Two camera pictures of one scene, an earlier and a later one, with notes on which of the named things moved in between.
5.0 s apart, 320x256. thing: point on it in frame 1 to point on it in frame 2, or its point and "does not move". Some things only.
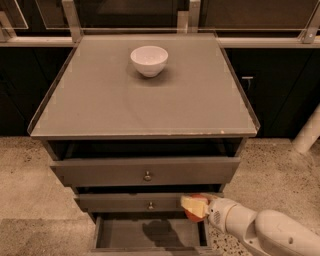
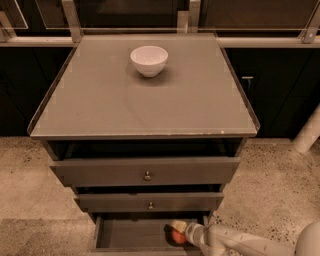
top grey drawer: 146,172 does not move
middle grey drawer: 131,202 does not move
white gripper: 220,210 to 192,232
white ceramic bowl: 149,60 does not move
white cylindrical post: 309,134 does not move
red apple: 192,216 to 178,237
